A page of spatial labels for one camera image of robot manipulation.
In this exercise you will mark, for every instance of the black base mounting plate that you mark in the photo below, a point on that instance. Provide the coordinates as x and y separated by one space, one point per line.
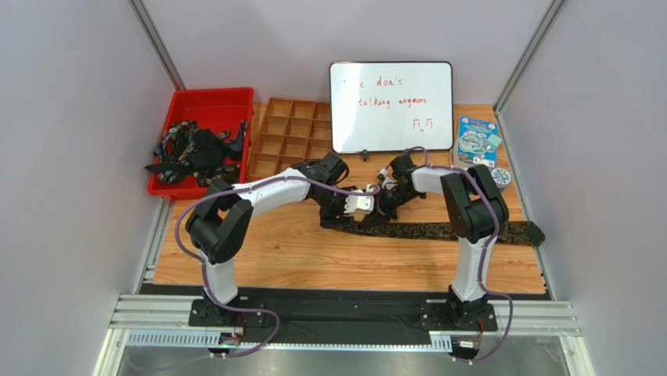
335 317

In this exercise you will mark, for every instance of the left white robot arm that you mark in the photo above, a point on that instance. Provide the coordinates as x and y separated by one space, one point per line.
219 221

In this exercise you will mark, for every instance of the blue packaged item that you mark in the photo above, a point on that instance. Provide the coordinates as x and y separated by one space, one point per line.
477 143

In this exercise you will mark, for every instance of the black plain tie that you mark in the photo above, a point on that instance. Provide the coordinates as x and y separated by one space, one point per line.
185 151

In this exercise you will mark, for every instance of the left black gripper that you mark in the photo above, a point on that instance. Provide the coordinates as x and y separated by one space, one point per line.
333 209

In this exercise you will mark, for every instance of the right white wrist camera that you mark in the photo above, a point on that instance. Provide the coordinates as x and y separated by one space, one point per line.
384 178

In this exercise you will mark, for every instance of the red plastic bin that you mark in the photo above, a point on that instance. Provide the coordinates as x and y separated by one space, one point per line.
218 110

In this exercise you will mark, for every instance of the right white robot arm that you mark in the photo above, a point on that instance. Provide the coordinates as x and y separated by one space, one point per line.
477 213

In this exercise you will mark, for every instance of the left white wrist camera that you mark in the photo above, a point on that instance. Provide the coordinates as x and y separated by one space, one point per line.
361 201

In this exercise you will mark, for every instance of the black gold key pattern tie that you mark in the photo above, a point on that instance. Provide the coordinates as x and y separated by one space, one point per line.
520 233

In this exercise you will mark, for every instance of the aluminium frame rail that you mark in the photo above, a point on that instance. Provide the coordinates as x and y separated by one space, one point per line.
169 330

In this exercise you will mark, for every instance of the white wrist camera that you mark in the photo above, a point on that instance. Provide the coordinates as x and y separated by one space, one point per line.
361 201
384 178

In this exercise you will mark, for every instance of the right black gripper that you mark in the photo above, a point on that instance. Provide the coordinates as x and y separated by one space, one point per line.
391 202

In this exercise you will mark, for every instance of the blue floral pattern tie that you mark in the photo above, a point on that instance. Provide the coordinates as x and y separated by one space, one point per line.
229 170

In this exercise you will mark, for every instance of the white whiteboard with red writing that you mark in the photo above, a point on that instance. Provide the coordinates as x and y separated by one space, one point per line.
391 106

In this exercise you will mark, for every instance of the brown compartment tray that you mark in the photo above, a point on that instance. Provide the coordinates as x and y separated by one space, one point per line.
290 131

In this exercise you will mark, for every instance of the blue round tin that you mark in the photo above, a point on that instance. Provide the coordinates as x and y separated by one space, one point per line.
501 177

